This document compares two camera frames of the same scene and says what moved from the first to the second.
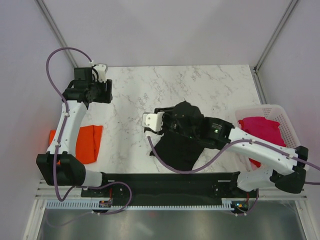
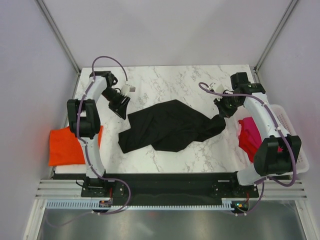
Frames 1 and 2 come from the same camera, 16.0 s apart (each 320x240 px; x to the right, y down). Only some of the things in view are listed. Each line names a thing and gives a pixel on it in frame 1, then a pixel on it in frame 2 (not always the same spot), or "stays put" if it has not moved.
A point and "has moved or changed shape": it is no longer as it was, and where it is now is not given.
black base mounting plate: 193,186 stays put
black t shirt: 185,138 has moved or changed shape
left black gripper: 106,97 -> 115,108
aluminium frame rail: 46,191 stays put
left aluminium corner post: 54,27 stays put
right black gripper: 167,112 -> 223,112
